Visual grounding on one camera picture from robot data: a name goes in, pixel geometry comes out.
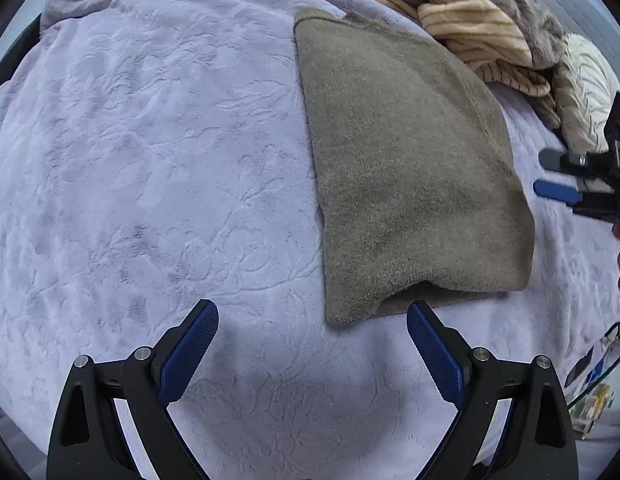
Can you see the grey padded headboard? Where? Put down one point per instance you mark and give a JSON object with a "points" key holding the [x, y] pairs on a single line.
{"points": [[582, 5]]}

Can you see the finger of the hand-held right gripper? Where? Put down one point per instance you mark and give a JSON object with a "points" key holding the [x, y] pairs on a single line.
{"points": [[565, 160], [555, 190]]}

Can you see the black bed frame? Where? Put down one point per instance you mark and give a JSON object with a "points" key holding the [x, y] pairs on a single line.
{"points": [[12, 55]]}

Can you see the grey fuzzy garment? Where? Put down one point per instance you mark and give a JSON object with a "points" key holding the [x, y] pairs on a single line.
{"points": [[537, 35]]}

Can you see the small colourful box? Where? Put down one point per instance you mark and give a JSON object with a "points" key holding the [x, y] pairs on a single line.
{"points": [[592, 410]]}

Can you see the lavender embossed blanket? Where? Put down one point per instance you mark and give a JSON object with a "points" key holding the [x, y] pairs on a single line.
{"points": [[139, 185]]}

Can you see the olive knit sweater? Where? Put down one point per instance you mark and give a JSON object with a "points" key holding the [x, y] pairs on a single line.
{"points": [[405, 170]]}

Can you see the orange striped fleece garment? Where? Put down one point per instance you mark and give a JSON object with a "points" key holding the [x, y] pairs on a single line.
{"points": [[465, 5]]}

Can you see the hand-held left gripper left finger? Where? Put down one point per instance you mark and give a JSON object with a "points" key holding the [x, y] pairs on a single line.
{"points": [[187, 355]]}

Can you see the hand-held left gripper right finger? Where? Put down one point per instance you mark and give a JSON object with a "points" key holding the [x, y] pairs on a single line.
{"points": [[437, 355]]}

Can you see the white patterned pillow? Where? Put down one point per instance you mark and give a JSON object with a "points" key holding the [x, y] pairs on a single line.
{"points": [[587, 90]]}

